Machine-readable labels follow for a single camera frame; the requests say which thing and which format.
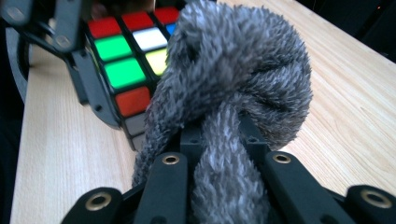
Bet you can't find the multicoloured puzzle cube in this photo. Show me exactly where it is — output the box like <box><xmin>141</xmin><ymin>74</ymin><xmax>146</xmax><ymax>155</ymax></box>
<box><xmin>87</xmin><ymin>6</ymin><xmax>181</xmax><ymax>153</ymax></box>

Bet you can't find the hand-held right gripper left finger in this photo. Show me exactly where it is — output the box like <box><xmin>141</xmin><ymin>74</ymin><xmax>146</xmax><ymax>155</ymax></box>
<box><xmin>134</xmin><ymin>124</ymin><xmax>205</xmax><ymax>224</ymax></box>

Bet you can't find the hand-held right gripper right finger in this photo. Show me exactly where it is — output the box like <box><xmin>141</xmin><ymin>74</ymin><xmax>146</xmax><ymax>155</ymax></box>
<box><xmin>239</xmin><ymin>112</ymin><xmax>356</xmax><ymax>224</ymax></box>

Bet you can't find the grey fluffy cloth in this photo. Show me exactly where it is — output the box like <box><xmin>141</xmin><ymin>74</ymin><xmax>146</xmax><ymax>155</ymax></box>
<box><xmin>130</xmin><ymin>0</ymin><xmax>314</xmax><ymax>224</ymax></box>

